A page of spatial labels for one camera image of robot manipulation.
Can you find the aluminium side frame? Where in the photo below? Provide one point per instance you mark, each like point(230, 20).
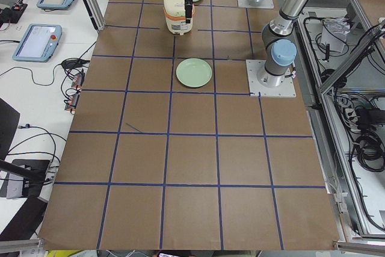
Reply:
point(349, 88)

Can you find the black monitor stand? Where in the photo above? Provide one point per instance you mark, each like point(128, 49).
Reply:
point(24, 177)

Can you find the white rice cooker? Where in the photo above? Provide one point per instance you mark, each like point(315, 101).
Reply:
point(174, 11)

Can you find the crumpled white paper bag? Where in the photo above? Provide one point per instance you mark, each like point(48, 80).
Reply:
point(334, 33)

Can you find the lower teach pendant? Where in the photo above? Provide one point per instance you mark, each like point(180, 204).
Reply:
point(38, 43)

